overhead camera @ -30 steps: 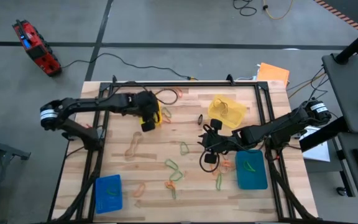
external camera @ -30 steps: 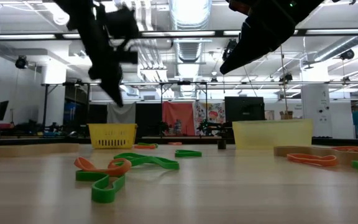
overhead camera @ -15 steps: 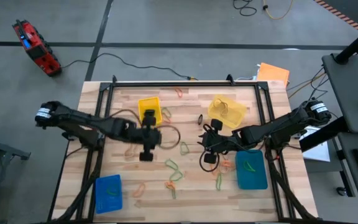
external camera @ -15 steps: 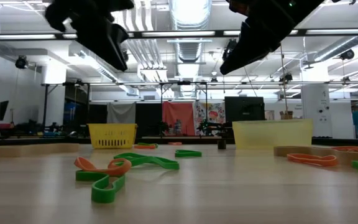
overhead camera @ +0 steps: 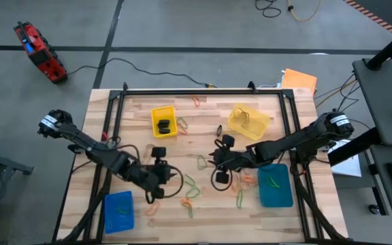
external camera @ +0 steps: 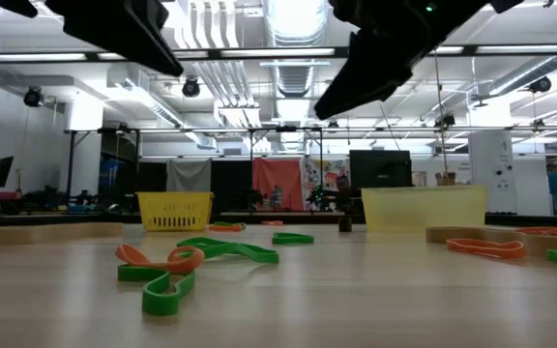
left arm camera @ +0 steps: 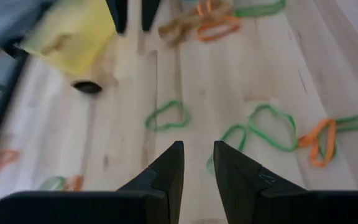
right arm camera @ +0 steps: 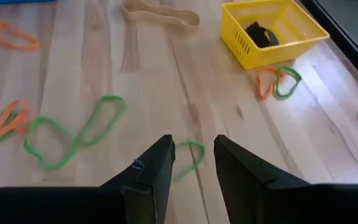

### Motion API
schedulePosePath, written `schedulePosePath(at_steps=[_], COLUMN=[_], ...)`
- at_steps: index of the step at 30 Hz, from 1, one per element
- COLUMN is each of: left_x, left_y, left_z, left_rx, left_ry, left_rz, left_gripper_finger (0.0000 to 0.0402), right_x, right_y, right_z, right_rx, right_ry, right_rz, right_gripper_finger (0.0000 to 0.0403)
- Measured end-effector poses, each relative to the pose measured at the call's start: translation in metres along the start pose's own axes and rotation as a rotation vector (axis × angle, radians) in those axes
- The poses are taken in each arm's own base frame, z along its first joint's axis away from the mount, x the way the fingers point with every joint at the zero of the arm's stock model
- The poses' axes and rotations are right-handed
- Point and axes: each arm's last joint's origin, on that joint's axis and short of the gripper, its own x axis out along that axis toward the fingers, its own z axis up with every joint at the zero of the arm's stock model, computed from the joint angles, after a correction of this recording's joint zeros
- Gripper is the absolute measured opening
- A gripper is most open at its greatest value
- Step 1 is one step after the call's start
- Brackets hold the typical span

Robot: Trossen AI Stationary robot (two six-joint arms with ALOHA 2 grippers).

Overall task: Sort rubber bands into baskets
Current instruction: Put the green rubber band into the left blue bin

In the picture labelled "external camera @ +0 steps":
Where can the brown cardboard box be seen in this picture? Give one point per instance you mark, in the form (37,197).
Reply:
(447,180)

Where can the white square column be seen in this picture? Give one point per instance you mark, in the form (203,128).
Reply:
(493,169)

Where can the yellow slotted plastic basket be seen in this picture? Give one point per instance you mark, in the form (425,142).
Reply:
(174,203)

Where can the black screen panel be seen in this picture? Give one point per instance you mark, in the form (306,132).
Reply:
(380,169)

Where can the dark computer monitor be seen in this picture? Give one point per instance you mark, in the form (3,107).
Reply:
(2,171)

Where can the black rubber band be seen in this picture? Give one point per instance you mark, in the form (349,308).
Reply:
(344,224)

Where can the red hanging cloth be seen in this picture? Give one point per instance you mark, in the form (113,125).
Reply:
(278,183)

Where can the black metal rig frame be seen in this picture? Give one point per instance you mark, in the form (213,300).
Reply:
(66,217)

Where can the silver ventilation duct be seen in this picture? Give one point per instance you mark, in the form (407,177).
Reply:
(295,72)

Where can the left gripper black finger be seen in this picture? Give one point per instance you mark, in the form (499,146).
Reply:
(133,43)

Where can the grey hanging cloth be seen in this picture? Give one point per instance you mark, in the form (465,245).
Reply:
(189,175)

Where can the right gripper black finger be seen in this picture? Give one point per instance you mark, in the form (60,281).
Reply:
(365,72)

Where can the cartoon print hanging cloth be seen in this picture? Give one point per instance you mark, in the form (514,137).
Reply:
(324,174)

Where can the translucent yellow basket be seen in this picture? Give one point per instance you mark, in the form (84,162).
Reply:
(423,208)

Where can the black hanging spotlight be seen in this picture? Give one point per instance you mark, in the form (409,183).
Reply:
(33,96)
(540,85)
(191,88)

